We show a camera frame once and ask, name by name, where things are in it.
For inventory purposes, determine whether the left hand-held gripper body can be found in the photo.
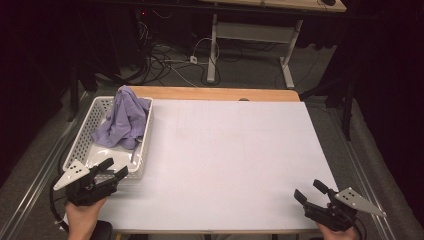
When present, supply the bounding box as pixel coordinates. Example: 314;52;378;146
53;159;120;207

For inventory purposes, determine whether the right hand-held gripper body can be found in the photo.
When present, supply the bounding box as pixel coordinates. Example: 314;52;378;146
303;187;388;233

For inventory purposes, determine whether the white perforated plastic basket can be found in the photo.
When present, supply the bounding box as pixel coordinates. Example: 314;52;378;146
62;95;154;181

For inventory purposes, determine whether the purple cloth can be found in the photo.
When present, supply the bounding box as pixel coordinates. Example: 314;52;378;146
90;84;152;151

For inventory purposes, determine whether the person's right hand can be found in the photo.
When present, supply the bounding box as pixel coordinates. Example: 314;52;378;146
316;222;360;240

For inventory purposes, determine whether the person's left hand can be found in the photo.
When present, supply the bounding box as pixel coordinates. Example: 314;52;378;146
65;197;108;240

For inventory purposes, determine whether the person's dark clothing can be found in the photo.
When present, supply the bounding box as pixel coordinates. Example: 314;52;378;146
89;219;115;240

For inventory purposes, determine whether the white table cover sheet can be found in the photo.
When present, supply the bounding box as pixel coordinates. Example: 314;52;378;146
63;99;339;232

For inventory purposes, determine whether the black tripod stand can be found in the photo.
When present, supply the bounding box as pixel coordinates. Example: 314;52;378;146
299;74;355;142

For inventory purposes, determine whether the desk with white legs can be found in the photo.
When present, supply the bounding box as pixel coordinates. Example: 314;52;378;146
199;0;348;90

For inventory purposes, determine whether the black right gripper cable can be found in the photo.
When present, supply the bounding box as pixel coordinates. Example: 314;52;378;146
352;218;368;240

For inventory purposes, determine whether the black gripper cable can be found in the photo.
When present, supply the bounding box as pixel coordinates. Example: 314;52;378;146
49;178;69;233
352;218;368;240

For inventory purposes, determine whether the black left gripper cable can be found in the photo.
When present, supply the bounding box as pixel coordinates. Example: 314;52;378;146
49;178;69;233

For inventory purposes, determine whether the metal floor rail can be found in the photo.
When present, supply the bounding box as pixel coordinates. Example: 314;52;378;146
0;91;98;239
326;104;398;240

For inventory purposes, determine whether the tangle of black cables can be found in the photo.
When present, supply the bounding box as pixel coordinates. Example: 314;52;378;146
134;9;223;88

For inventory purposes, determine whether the white cable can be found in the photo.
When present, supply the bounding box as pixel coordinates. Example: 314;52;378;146
191;37;221;66

